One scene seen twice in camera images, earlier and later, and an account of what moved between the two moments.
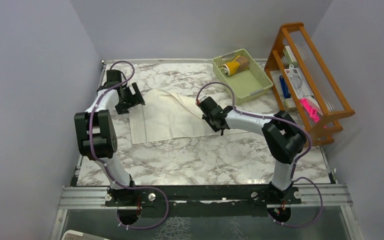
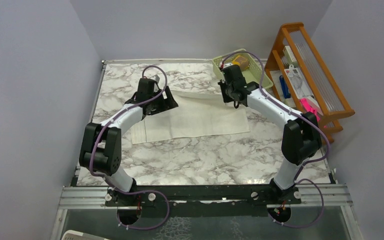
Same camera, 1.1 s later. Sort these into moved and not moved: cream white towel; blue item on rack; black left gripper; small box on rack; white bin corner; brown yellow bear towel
Moved: black left gripper; cream white towel
Not moved: white bin corner; small box on rack; brown yellow bear towel; blue item on rack
